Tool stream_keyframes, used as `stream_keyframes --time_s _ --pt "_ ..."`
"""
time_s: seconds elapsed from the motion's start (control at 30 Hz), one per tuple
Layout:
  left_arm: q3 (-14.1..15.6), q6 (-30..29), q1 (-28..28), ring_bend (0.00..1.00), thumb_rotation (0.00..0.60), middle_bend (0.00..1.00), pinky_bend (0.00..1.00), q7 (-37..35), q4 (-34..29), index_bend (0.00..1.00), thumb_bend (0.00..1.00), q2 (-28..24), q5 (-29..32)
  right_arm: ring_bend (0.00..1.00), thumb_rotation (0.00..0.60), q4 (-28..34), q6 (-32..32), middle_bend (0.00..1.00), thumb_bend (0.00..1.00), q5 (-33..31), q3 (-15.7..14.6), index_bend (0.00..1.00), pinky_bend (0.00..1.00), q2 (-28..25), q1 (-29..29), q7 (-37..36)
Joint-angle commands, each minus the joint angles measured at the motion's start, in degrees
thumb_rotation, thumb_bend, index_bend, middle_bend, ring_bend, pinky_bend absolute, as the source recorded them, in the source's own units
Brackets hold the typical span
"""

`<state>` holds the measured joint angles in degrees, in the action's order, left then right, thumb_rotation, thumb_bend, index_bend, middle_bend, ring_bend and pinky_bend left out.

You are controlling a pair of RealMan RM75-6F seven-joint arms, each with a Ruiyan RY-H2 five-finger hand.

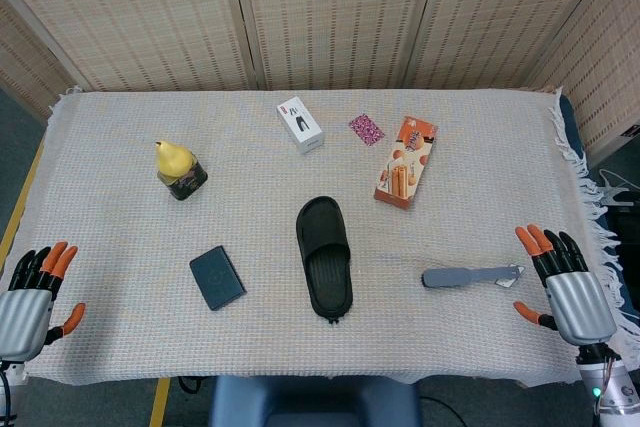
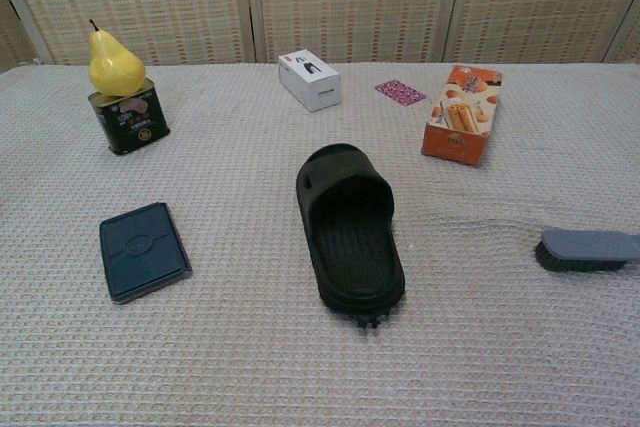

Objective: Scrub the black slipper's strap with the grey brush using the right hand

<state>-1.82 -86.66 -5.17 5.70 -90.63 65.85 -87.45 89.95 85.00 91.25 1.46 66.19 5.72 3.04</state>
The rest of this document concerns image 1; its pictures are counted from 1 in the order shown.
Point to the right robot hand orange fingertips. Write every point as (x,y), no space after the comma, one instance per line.
(580,304)

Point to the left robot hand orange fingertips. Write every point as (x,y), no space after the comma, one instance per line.
(22,314)

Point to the grey scrubbing brush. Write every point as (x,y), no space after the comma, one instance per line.
(445,278)

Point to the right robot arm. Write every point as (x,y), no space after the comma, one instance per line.
(617,392)

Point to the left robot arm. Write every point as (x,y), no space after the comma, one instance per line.
(11,372)

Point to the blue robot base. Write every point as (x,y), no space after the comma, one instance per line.
(310,402)

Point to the white plastic object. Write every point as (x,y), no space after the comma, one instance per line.
(612,194)

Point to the beige waffle tablecloth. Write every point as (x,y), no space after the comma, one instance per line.
(125,247)

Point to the blue table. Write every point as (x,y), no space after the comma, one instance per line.
(571,122)

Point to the dark blue flat case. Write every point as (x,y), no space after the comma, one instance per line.
(217,277)

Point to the black tin can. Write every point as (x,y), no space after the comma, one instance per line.
(189,187)

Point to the yellow pear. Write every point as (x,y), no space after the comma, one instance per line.
(172,159)

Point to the orange snack box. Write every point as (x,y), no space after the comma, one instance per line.
(405,167)

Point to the black slipper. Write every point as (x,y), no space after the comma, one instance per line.
(320,219)

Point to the pink patterned card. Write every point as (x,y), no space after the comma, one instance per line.
(366,129)

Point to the woven folding screen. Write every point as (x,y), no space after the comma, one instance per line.
(150,12)

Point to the white product box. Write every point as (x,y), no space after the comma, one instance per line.
(300,124)

